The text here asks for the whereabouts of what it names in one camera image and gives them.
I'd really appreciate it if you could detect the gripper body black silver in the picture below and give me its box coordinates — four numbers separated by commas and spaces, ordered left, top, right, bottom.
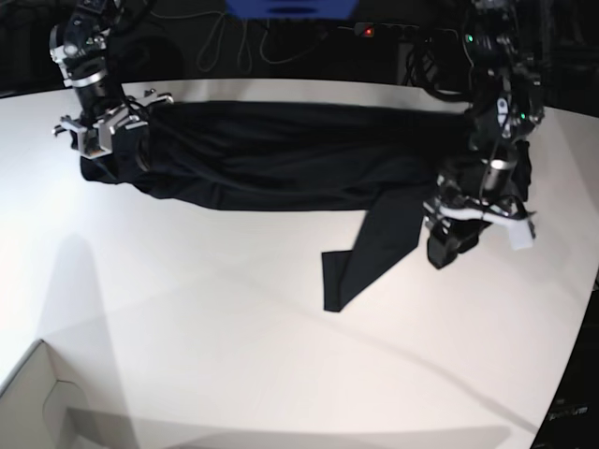
51, 89, 173, 158
424, 159, 533, 230

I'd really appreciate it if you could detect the black long-sleeve t-shirt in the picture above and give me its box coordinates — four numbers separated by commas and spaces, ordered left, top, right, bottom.
79, 98, 534, 313

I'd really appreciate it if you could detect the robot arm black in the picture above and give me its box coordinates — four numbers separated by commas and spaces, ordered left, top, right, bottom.
413, 1, 545, 269
49, 1, 174, 160

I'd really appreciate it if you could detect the blue box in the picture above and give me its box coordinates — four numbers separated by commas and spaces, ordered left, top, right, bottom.
226, 0, 358, 20

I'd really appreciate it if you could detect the white plastic bin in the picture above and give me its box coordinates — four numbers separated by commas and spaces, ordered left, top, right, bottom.
1, 340, 139, 449

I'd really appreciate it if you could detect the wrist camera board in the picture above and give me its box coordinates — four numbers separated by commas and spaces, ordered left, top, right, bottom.
80, 133, 112, 160

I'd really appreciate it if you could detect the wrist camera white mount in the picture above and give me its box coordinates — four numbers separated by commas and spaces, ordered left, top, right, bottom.
507, 219, 535, 251

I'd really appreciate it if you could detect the black power strip red switch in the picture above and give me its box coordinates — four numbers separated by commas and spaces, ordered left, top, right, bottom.
349, 22, 460, 43

